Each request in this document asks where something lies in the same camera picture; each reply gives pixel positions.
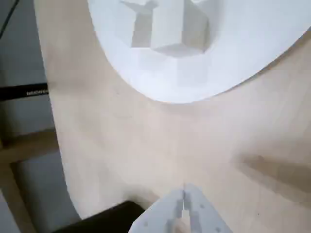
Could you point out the black rectangular object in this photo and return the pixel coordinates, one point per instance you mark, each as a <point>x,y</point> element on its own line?
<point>104,218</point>

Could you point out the wooden furniture frame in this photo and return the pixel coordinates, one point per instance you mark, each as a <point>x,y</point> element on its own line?
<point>29,150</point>

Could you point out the black bar with white text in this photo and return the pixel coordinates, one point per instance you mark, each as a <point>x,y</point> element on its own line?
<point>22,92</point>

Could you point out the white round plate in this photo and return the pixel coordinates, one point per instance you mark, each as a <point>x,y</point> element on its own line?
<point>243,60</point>

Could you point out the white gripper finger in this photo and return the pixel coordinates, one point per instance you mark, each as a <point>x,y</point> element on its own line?
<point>204,213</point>
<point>160,213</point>

